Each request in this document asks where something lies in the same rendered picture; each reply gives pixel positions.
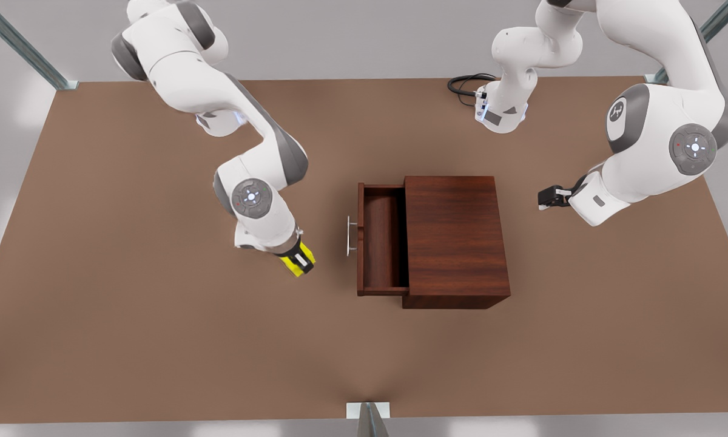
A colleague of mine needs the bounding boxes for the yellow and black small box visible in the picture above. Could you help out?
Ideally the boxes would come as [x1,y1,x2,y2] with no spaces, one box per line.
[280,243,316,278]

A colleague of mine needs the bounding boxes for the dark brown wooden cabinet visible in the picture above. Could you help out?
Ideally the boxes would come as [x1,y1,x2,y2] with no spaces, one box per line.
[402,176,511,310]

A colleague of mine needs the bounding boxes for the wooden drawer with metal handle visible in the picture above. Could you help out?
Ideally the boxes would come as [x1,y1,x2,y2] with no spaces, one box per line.
[346,182,411,297]

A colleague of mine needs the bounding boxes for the black cable loop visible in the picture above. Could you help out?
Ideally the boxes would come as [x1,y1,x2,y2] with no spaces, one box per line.
[448,73,499,107]

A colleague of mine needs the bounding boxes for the silver frame post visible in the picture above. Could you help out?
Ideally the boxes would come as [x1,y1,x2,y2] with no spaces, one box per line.
[0,0,79,91]
[644,0,728,85]
[346,401,391,437]

